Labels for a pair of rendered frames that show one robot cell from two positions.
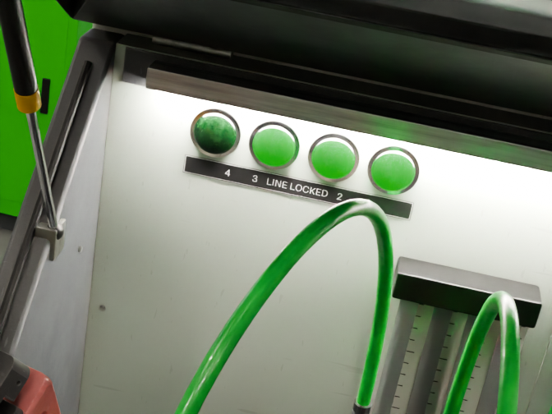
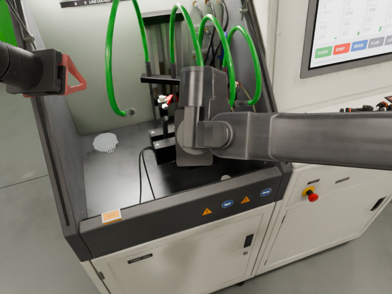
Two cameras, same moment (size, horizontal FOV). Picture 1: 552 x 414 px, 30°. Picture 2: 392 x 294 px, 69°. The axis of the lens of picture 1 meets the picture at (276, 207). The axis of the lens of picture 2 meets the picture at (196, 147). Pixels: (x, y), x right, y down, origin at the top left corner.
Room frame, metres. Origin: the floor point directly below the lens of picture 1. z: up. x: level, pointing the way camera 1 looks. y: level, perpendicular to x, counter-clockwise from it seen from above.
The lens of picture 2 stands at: (-0.04, 0.08, 1.65)
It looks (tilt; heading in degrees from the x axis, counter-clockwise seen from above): 45 degrees down; 337
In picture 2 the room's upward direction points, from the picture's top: straight up
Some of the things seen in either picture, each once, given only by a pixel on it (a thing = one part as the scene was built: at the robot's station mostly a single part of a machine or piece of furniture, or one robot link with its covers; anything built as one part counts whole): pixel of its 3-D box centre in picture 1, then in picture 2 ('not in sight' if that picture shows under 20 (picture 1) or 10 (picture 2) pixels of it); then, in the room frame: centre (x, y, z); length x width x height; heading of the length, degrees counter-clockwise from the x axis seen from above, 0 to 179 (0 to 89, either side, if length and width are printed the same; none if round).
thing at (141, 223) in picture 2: not in sight; (188, 210); (0.43, -0.09, 0.87); 0.62 x 0.04 x 0.16; 86
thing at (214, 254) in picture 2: not in sight; (190, 269); (0.41, -0.09, 0.45); 0.65 x 0.02 x 0.68; 86
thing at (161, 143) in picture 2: not in sight; (198, 143); (0.66, -0.23, 0.91); 0.34 x 0.10 x 0.15; 86
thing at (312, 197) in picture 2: not in sight; (311, 195); (0.35, -0.54, 0.80); 0.05 x 0.04 x 0.05; 86
